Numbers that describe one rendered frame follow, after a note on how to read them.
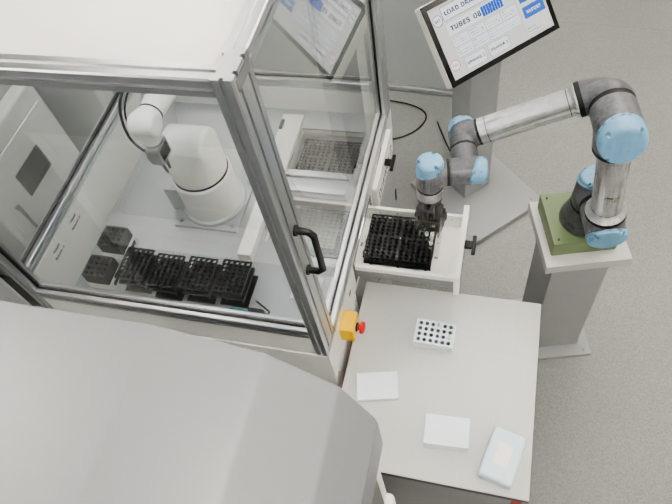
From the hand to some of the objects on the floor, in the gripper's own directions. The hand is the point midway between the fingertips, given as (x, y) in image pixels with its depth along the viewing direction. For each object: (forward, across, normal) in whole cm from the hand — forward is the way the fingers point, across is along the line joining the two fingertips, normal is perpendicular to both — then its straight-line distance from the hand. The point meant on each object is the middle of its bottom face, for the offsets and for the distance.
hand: (431, 228), depth 200 cm
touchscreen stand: (+98, +9, +92) cm, 134 cm away
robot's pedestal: (+97, +48, +21) cm, 110 cm away
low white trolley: (+97, +8, -41) cm, 106 cm away
